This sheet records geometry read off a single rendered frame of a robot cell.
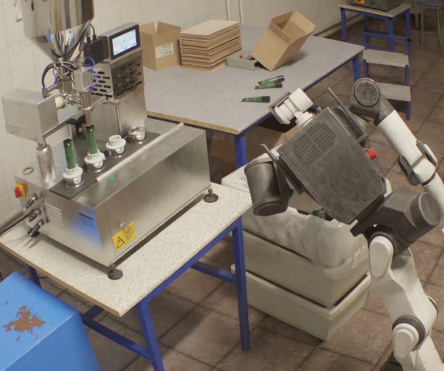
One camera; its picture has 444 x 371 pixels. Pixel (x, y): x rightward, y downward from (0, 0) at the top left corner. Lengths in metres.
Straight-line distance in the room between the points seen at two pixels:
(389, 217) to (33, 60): 2.53
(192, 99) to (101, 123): 1.09
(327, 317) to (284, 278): 0.29
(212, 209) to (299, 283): 0.57
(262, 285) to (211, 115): 0.85
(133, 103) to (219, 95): 1.08
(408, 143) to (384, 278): 0.43
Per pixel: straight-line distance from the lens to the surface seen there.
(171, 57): 3.86
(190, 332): 2.95
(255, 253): 2.80
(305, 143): 1.73
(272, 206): 1.89
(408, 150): 1.87
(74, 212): 2.06
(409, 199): 1.84
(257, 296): 2.96
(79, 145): 2.38
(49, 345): 2.20
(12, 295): 2.40
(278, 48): 3.56
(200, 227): 2.28
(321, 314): 2.67
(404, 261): 2.00
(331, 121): 1.72
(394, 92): 4.92
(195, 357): 2.82
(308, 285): 2.68
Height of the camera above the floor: 2.02
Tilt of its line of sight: 31 degrees down
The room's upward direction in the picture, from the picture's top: 6 degrees counter-clockwise
